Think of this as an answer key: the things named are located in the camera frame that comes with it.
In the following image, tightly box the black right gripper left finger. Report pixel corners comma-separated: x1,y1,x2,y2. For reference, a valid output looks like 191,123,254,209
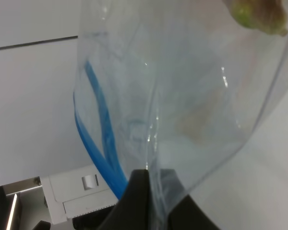
99,170,150,230

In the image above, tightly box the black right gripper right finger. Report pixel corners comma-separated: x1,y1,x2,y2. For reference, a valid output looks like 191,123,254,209
161,169,219,230

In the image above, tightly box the clear zip bag blue zipper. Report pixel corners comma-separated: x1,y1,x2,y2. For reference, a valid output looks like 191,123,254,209
73,0,288,230

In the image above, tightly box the purple eggplant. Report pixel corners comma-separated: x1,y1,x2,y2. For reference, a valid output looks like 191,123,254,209
223,0,288,36

